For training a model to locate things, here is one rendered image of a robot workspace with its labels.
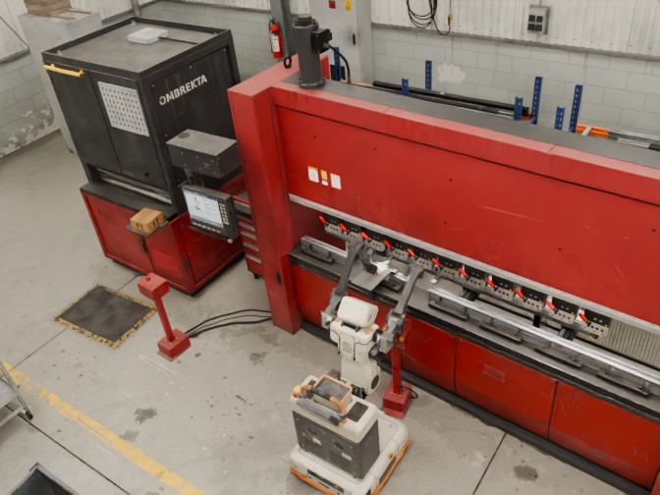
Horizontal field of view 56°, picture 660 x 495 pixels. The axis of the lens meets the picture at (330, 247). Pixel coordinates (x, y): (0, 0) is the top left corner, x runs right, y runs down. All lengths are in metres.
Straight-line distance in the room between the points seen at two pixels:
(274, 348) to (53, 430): 1.90
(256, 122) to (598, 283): 2.46
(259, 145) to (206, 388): 2.12
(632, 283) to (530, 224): 0.63
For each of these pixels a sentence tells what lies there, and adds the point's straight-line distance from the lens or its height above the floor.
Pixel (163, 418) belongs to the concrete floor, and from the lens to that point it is 5.39.
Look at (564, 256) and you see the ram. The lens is 3.87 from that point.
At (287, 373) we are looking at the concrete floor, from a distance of 5.42.
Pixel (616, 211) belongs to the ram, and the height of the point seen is 2.05.
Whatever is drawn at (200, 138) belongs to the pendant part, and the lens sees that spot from 4.80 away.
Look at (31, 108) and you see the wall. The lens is 10.47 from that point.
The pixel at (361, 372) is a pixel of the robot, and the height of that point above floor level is 0.86.
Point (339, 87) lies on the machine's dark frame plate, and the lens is 4.41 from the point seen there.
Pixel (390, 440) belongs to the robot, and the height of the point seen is 0.28.
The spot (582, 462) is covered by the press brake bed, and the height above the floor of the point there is 0.05.
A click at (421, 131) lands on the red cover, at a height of 2.24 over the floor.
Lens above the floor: 3.98
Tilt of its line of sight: 37 degrees down
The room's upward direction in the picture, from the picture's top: 6 degrees counter-clockwise
